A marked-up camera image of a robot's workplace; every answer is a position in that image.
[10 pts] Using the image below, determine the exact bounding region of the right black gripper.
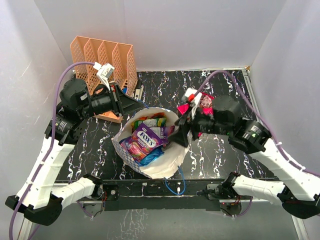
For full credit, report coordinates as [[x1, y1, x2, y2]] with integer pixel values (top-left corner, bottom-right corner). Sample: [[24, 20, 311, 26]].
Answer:
[[166, 105, 231, 148]]

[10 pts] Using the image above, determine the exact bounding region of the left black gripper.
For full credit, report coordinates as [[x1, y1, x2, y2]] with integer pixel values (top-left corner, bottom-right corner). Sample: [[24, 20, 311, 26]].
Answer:
[[78, 82, 144, 119]]

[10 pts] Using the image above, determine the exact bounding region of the blue checkered paper bag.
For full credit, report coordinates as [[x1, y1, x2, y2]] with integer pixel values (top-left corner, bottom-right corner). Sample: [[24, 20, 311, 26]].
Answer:
[[111, 101, 193, 196]]

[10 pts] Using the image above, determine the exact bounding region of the rainbow candy bag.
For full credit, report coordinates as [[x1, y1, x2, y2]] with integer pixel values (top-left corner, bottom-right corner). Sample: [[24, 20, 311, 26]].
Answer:
[[131, 112, 167, 130]]

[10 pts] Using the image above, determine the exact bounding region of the purple Fox's candy bag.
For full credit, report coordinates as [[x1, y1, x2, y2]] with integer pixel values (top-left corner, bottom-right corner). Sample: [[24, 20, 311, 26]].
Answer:
[[119, 123, 175, 164]]

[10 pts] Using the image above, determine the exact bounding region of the pink chips bag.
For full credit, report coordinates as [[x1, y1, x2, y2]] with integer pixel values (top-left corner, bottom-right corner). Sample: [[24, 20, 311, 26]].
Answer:
[[174, 92, 215, 140]]

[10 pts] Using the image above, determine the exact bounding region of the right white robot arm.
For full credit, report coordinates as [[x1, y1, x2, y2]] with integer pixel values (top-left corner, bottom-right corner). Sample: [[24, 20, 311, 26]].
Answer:
[[169, 94, 320, 219]]

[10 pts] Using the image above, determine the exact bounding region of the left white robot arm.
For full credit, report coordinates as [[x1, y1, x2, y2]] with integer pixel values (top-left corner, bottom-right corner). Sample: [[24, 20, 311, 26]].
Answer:
[[5, 78, 144, 226]]

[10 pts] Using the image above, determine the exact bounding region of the grey stapler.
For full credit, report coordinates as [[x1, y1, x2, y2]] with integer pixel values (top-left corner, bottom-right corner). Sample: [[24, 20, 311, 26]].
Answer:
[[134, 80, 144, 100]]

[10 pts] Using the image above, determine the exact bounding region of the blue snack packet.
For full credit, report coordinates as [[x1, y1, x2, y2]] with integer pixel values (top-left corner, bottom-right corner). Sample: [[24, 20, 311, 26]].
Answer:
[[138, 146, 164, 167]]

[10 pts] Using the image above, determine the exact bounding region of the orange plastic file organizer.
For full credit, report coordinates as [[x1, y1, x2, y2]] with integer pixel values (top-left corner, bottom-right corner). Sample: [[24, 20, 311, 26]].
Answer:
[[69, 35, 139, 123]]

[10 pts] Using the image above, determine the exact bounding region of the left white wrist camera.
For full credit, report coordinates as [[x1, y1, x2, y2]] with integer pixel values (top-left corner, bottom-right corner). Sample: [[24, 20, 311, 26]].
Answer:
[[93, 62, 115, 89]]

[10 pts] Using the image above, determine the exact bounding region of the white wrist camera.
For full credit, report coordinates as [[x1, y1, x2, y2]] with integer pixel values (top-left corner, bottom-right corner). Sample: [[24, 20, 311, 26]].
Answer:
[[93, 62, 115, 89], [182, 87, 202, 119]]

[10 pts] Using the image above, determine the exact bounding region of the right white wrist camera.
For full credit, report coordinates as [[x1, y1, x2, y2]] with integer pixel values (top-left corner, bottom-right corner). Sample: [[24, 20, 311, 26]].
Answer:
[[182, 87, 202, 119]]

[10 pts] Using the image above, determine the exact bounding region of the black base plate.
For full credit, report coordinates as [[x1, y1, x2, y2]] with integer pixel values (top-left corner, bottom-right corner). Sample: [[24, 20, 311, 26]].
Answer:
[[102, 179, 239, 212]]

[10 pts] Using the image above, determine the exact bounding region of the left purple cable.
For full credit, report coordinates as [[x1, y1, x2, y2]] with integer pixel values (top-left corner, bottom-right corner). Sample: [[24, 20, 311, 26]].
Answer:
[[8, 61, 98, 240]]

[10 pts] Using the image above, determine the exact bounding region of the aluminium frame rail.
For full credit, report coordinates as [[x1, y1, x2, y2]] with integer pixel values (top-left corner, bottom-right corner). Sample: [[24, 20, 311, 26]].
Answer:
[[44, 181, 300, 208]]

